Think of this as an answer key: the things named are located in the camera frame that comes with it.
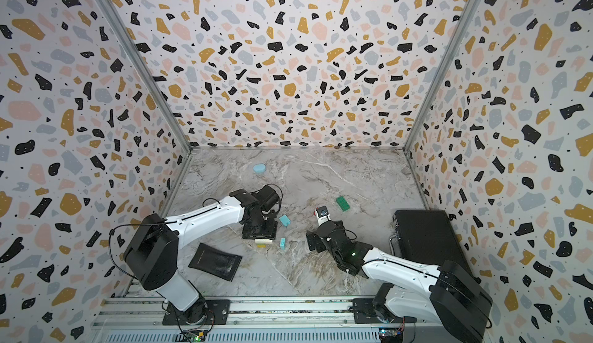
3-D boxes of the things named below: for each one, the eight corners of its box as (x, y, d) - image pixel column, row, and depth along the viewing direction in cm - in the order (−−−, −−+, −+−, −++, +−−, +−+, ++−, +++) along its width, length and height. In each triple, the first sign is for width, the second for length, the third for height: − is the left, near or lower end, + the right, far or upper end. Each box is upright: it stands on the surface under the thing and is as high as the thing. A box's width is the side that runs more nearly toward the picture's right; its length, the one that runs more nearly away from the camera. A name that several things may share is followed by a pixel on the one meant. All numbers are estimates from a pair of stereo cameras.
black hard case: (395, 270, 85) (402, 263, 79) (384, 219, 99) (388, 210, 93) (460, 270, 85) (472, 263, 79) (440, 219, 99) (448, 210, 93)
